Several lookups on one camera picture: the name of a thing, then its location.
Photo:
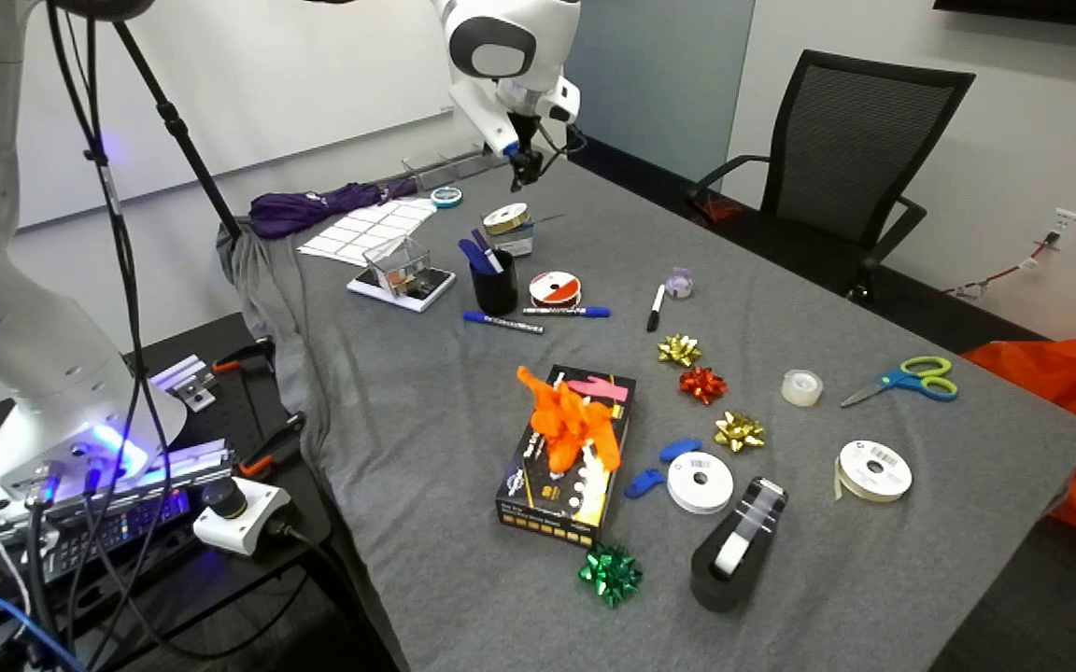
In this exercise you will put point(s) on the black cardboard box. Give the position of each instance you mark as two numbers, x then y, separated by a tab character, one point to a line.
562	501

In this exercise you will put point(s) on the black mesh office chair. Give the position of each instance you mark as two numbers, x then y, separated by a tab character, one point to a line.
862	136

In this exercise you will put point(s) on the blue pen with white barrel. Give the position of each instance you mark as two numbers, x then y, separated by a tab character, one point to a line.
579	311

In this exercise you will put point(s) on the small clear purple tape roll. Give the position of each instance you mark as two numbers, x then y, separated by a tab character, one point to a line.
677	284

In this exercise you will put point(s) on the white emergency stop box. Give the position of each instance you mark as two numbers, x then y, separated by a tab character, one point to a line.
244	515

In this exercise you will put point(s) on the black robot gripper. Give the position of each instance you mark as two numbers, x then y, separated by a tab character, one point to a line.
545	136

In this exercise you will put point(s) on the black camera tripod stand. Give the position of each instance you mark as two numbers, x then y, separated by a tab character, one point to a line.
209	189

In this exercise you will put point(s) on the red gift bow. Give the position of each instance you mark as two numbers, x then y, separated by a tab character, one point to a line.
704	382

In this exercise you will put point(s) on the black and white marker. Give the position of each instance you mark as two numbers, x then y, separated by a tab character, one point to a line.
655	306

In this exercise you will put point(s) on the purple ribbon bundle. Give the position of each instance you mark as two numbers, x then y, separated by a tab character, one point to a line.
301	209

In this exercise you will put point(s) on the orange ribbon bow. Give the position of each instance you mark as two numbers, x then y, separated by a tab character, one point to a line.
570	422

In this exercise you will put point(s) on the blue pen with silver tip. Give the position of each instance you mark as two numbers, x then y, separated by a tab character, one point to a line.
495	321

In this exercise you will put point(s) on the black pen cup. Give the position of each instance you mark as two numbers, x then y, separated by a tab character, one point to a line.
495	291

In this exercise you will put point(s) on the black wall screen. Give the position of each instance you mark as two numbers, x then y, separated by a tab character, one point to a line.
1038	9

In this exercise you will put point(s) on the clear plastic container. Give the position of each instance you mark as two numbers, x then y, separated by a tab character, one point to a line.
520	244

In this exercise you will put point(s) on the small gold gift bow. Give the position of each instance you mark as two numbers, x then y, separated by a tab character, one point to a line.
677	350

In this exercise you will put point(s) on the white spool with cream ribbon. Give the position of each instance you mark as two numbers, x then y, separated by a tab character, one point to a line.
875	473

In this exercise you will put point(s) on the white wall whiteboard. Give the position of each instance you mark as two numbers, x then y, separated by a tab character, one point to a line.
338	62

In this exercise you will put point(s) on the small white wall outlet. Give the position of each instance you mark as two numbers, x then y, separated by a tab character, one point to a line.
1072	226

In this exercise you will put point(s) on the silver metal bracket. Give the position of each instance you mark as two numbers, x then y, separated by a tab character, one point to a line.
185	379

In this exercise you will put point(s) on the clear plastic holder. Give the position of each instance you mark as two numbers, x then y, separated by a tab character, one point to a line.
389	271

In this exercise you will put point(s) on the gray tablecloth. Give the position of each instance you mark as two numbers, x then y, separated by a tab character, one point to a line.
440	412

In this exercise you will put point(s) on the blue marker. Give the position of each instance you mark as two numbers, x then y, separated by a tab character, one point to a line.
471	255
493	248

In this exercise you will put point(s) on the silver robot controller box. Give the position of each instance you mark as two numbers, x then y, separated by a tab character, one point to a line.
130	489

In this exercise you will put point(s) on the large gold gift bow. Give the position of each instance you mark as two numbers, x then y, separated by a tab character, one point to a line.
738	429

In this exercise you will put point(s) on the white flat tray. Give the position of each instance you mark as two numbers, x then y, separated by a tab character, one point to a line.
423	291

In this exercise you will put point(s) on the blue plastic clip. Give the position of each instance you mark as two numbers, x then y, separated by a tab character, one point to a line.
640	483
681	450

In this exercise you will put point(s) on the blue and green scissors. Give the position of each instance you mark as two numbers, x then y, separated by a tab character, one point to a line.
926	382

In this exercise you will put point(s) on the green gift bow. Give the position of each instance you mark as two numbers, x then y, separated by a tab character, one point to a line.
610	575

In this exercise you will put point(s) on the pink paper strip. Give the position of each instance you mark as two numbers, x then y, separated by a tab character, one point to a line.
598	389

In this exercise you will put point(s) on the black tape dispenser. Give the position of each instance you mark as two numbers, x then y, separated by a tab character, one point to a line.
738	547

